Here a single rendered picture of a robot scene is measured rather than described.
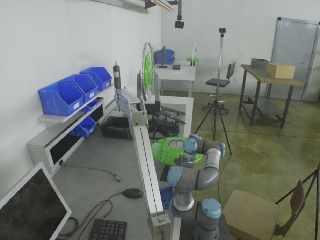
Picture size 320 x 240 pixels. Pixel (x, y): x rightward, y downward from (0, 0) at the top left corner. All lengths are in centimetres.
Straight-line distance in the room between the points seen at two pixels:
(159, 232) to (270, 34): 563
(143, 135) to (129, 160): 71
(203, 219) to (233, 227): 53
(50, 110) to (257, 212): 155
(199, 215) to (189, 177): 25
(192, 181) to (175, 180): 6
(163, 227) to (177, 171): 20
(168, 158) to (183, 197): 37
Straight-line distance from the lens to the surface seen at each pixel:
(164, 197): 113
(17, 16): 138
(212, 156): 83
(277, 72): 395
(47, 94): 140
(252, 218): 153
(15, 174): 139
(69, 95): 155
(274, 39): 599
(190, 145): 89
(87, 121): 177
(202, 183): 72
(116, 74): 115
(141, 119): 68
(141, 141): 69
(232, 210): 153
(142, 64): 158
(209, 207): 92
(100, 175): 131
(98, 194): 119
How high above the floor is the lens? 174
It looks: 25 degrees down
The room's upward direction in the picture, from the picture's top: straight up
